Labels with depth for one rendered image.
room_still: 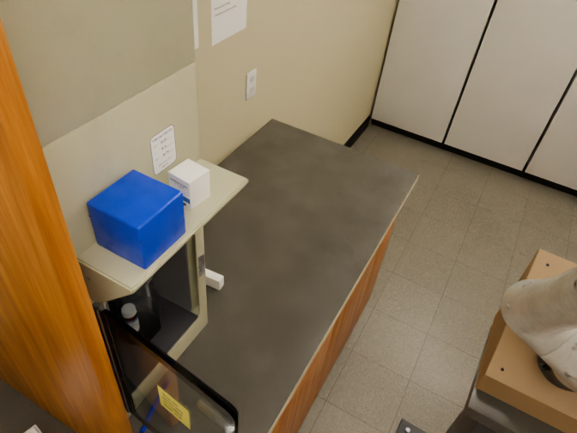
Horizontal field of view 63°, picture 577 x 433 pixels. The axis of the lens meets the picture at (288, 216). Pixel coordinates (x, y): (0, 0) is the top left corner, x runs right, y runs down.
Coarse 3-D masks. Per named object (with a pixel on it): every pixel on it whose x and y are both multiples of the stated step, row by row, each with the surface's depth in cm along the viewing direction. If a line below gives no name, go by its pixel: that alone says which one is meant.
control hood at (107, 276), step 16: (224, 176) 90; (240, 176) 91; (224, 192) 87; (208, 208) 83; (192, 224) 80; (80, 256) 73; (96, 256) 73; (112, 256) 73; (96, 272) 71; (112, 272) 71; (128, 272) 71; (144, 272) 72; (96, 288) 75; (112, 288) 72; (128, 288) 70
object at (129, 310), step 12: (144, 288) 106; (120, 300) 107; (132, 300) 106; (144, 300) 109; (120, 312) 111; (132, 312) 109; (144, 312) 111; (156, 312) 117; (132, 324) 113; (144, 324) 114; (156, 324) 118
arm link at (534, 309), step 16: (576, 272) 69; (512, 288) 103; (528, 288) 94; (544, 288) 85; (560, 288) 76; (576, 288) 68; (512, 304) 99; (528, 304) 91; (544, 304) 84; (560, 304) 77; (576, 304) 70; (512, 320) 101; (528, 320) 94; (544, 320) 87; (560, 320) 81; (576, 320) 75; (528, 336) 100; (544, 336) 97; (560, 336) 95; (544, 352) 98
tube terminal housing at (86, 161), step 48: (144, 96) 72; (192, 96) 84; (48, 144) 60; (96, 144) 67; (144, 144) 77; (192, 144) 90; (96, 192) 71; (192, 240) 111; (192, 288) 121; (192, 336) 127
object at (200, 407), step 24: (120, 336) 81; (120, 360) 89; (144, 360) 80; (168, 360) 74; (144, 384) 88; (168, 384) 79; (192, 384) 72; (144, 408) 98; (192, 408) 78; (216, 408) 71; (168, 432) 96; (192, 432) 86; (216, 432) 78
